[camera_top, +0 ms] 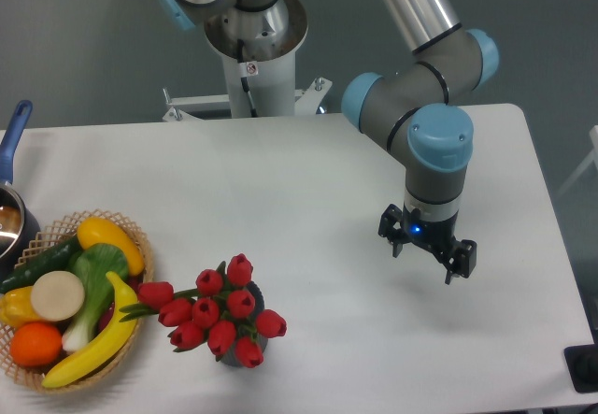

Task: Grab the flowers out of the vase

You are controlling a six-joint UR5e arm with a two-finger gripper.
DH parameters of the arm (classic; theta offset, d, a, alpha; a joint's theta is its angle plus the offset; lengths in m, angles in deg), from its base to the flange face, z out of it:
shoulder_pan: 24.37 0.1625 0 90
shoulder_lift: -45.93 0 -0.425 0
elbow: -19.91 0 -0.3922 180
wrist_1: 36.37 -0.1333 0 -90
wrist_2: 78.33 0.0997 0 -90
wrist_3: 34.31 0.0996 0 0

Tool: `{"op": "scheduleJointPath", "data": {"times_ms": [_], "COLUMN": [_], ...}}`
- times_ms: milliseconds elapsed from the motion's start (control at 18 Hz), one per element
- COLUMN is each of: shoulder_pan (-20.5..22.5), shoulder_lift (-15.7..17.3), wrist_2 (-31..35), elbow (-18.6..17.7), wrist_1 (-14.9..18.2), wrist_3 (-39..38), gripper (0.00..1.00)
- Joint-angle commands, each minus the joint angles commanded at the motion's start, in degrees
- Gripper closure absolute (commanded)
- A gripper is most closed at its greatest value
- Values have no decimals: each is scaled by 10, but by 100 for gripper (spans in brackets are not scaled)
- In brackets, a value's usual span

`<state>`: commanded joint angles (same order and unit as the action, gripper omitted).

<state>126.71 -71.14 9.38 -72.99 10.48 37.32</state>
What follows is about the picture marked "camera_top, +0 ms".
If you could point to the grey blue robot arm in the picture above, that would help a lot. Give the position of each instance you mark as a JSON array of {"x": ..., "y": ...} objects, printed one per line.
[{"x": 411, "y": 116}]

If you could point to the green cucumber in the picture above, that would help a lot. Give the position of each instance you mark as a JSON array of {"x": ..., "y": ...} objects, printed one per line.
[{"x": 55, "y": 258}]

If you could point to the green white bok choy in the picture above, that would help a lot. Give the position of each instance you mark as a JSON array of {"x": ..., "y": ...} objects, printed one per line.
[{"x": 90, "y": 267}]

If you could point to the yellow bell pepper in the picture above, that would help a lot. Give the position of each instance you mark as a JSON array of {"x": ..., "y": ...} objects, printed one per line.
[{"x": 17, "y": 309}]

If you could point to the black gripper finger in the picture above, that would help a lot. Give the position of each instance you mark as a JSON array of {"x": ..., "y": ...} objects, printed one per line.
[
  {"x": 390, "y": 227},
  {"x": 462, "y": 259}
]

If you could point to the dark grey ribbed vase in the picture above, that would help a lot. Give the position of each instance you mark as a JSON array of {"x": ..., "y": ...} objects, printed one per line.
[{"x": 247, "y": 328}]

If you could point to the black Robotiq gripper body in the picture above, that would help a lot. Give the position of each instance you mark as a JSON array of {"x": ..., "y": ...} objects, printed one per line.
[{"x": 434, "y": 236}]

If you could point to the red tulip bouquet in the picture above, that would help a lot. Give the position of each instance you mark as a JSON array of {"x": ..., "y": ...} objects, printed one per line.
[{"x": 205, "y": 314}]

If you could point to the orange fruit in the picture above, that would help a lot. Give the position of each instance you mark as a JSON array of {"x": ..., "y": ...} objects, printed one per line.
[{"x": 36, "y": 344}]

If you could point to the blue handled saucepan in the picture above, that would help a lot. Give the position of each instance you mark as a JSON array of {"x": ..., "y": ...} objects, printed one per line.
[{"x": 18, "y": 225}]

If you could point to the beige round bun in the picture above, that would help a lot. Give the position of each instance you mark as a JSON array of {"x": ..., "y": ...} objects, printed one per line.
[{"x": 57, "y": 296}]

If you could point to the woven wicker basket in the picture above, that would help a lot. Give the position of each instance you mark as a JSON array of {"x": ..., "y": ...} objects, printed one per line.
[{"x": 53, "y": 234}]

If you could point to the yellow squash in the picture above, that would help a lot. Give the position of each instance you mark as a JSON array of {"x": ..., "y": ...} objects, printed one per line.
[{"x": 95, "y": 230}]

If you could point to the yellow banana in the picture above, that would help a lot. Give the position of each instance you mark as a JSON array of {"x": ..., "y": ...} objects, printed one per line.
[{"x": 102, "y": 348}]

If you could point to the white frame at right edge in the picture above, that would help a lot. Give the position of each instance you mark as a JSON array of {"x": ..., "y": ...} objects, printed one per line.
[{"x": 589, "y": 161}]

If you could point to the black device at table edge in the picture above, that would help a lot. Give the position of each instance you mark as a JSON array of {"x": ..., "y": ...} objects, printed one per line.
[{"x": 581, "y": 362}]

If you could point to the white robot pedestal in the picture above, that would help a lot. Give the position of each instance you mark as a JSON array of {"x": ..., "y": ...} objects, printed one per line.
[{"x": 257, "y": 52}]

